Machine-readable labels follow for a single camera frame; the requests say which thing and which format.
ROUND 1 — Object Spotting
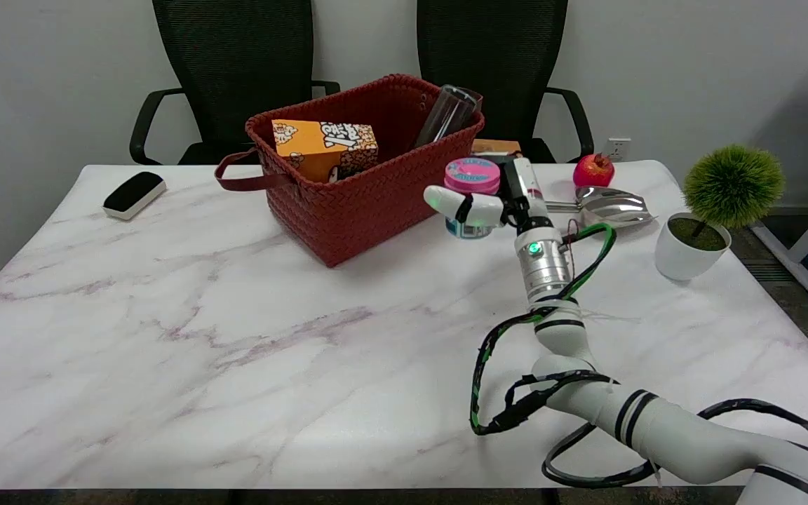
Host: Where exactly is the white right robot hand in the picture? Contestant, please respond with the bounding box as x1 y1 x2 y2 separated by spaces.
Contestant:
423 157 555 234

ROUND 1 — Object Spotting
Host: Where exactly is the pink gum jar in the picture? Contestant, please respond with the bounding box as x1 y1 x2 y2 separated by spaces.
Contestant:
443 157 501 241

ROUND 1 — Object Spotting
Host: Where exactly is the brown woven storage basket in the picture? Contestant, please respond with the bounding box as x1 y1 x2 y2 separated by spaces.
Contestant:
215 74 485 269

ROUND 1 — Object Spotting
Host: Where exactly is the orange small box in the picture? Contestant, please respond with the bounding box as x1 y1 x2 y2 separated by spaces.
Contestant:
471 139 523 158

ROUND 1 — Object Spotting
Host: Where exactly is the clear glass tumbler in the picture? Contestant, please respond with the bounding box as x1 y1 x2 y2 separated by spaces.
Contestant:
415 85 483 149

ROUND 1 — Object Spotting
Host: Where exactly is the red apple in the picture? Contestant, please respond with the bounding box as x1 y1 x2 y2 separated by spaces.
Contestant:
573 154 615 188

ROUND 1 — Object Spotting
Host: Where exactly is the silver metal scoop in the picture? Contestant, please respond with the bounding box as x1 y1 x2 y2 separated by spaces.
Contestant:
544 186 657 229

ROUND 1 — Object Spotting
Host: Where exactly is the black mesh office chair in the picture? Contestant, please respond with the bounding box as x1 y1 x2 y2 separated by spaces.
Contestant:
129 0 341 166
417 0 595 164

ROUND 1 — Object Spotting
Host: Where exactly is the orange popcorn box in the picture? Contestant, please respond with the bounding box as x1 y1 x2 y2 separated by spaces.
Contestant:
271 119 379 184

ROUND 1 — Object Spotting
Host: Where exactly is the green ball plant white pot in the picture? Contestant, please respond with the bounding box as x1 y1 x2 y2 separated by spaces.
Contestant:
654 144 786 282

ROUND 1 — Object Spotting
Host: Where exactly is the black white eraser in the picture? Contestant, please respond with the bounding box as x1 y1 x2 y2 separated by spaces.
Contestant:
102 171 167 221

